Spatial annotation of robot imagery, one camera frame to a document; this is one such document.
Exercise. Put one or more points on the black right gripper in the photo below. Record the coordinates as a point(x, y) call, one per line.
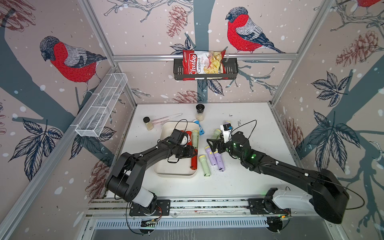
point(220, 143)

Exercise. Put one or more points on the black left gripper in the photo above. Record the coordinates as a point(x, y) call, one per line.
point(190, 152)

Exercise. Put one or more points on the short red flashlight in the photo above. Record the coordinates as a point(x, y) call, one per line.
point(189, 133)

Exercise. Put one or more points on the red flashlight back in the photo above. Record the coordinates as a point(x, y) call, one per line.
point(194, 163)

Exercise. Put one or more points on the purple flashlight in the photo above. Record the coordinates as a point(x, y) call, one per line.
point(220, 162)
point(211, 155)

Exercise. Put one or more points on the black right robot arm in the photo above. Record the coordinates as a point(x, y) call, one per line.
point(329, 197)

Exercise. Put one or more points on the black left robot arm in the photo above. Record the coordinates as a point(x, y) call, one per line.
point(126, 178)

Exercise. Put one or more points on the cream plastic storage tray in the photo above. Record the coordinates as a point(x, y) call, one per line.
point(172, 167)

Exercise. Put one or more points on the blue flashlight back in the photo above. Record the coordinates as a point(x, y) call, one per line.
point(201, 131)

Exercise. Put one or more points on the green flashlight front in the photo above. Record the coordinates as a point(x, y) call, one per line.
point(205, 166)

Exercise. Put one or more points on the large spice jar black lid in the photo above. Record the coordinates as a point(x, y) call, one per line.
point(200, 112)

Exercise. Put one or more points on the small spice jar black lid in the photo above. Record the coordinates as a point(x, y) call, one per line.
point(148, 123)

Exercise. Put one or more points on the red cassava chips bag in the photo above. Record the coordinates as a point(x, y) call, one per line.
point(203, 62)

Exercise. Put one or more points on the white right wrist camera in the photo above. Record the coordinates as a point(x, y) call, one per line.
point(226, 129)

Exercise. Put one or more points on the pink handled metal tongs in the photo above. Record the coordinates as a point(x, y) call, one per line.
point(166, 119)

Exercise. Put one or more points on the black wall basket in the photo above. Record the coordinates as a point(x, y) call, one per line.
point(230, 65)

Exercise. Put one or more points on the white wire mesh shelf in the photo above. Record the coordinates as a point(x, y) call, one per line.
point(98, 113)

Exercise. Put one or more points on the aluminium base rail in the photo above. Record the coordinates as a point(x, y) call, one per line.
point(183, 214)

